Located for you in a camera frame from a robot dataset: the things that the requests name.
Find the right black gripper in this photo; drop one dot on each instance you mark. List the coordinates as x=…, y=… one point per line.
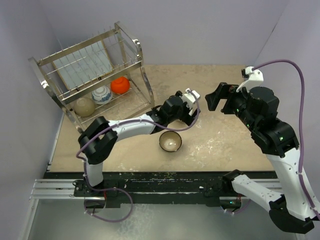
x=225, y=91

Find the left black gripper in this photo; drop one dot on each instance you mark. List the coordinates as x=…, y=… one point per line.
x=186, y=118

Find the brown rimmed beige bowl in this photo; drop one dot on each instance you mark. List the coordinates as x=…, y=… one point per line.
x=170, y=141

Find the orange plastic bowl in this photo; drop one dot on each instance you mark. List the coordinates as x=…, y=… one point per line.
x=120, y=85

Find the blue floral ceramic bowl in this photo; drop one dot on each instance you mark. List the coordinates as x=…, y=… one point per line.
x=102, y=95

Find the olive beige bowl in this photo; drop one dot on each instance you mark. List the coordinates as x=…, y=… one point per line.
x=84, y=106

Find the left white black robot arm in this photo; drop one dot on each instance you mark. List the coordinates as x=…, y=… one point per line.
x=98, y=140

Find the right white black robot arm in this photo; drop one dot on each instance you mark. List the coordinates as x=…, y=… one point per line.
x=290, y=210

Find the white framed board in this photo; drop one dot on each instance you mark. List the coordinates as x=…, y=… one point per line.
x=84, y=65

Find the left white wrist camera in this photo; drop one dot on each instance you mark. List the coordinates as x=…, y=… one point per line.
x=190, y=97

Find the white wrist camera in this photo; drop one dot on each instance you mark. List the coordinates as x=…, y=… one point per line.
x=190, y=97
x=253, y=78

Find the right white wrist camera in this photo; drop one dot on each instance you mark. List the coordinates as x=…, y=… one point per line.
x=253, y=78

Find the steel wire dish rack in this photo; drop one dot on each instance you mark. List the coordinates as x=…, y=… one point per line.
x=126, y=55

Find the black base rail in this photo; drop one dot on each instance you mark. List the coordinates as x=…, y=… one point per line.
x=155, y=188

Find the aluminium extrusion rail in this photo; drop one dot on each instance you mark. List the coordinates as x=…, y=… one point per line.
x=63, y=189

